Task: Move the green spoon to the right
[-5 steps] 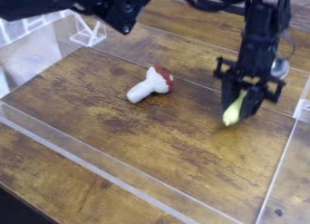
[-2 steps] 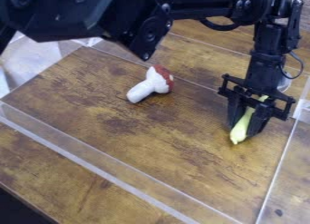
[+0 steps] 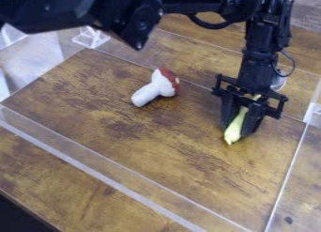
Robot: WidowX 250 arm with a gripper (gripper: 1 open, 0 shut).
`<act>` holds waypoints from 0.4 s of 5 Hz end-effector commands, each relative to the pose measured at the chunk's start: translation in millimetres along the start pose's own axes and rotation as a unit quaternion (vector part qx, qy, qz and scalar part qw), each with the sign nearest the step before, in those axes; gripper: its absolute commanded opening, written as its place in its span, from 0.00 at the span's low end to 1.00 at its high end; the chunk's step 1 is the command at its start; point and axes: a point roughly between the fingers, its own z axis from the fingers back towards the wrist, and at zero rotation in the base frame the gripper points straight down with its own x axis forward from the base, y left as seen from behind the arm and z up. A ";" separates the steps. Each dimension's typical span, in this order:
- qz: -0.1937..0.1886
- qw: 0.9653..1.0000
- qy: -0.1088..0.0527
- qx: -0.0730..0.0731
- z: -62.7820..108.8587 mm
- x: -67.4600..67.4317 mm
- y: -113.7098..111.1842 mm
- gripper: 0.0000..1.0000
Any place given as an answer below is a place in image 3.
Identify red white toy mushroom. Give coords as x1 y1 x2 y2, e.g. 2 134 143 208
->
130 68 181 107

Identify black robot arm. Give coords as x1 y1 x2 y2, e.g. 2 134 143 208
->
0 0 293 137

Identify clear acrylic right barrier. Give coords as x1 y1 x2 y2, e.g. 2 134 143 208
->
265 80 321 232

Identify clear acrylic front barrier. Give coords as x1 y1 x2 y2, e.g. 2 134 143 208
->
0 105 250 232

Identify clear acrylic corner bracket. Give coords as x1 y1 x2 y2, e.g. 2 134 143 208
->
71 26 111 49

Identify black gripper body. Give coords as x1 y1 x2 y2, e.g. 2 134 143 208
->
212 50 289 119

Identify clear acrylic barrier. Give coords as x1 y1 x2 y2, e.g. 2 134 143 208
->
265 80 321 232
0 105 250 232

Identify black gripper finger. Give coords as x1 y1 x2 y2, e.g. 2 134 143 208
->
241 102 268 137
221 93 242 130

